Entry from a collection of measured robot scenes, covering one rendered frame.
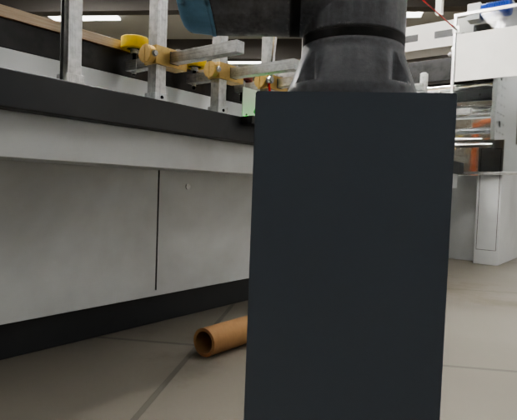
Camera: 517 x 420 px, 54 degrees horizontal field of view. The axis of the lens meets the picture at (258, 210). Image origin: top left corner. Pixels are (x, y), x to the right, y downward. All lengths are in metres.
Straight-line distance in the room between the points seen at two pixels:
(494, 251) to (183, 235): 2.53
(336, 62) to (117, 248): 1.08
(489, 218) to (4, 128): 3.22
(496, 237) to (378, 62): 3.16
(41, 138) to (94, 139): 0.14
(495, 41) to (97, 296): 3.15
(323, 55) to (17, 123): 0.73
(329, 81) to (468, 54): 3.29
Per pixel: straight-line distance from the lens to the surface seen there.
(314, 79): 0.71
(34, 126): 1.24
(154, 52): 1.43
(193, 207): 1.82
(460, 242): 4.01
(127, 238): 1.64
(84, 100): 1.27
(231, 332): 1.49
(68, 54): 1.29
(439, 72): 4.04
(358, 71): 0.70
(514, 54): 3.89
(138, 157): 1.40
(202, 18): 0.79
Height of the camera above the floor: 0.48
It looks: 3 degrees down
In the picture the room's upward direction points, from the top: 2 degrees clockwise
